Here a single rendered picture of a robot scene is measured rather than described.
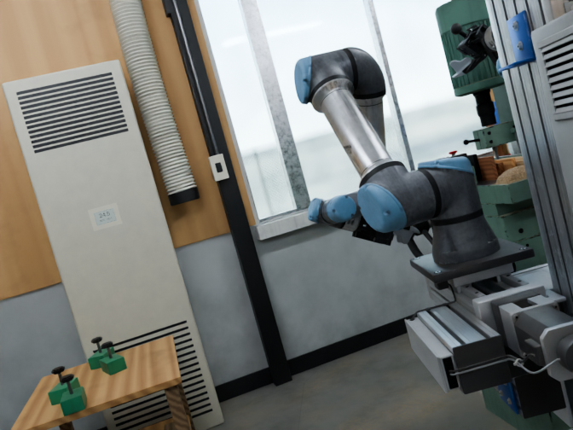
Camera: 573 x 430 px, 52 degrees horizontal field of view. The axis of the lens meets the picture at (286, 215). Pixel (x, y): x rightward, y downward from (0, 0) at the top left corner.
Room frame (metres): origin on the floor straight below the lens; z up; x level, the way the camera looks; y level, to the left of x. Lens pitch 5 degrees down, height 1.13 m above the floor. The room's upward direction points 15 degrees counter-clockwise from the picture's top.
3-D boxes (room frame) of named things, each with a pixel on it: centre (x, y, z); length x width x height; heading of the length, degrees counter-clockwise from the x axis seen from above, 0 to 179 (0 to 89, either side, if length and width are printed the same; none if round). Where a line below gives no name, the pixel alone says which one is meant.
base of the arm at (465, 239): (1.34, -0.38, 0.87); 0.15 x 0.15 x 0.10
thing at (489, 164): (2.00, -0.68, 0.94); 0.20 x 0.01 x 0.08; 11
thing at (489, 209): (2.02, -0.70, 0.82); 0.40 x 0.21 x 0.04; 11
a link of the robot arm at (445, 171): (1.34, -0.37, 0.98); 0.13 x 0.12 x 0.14; 105
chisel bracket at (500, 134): (2.03, -0.78, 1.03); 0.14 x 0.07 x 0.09; 101
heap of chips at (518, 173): (1.78, -0.72, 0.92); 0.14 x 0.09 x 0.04; 101
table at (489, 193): (2.02, -0.65, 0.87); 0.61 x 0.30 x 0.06; 11
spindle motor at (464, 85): (2.03, -0.76, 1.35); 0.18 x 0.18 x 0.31
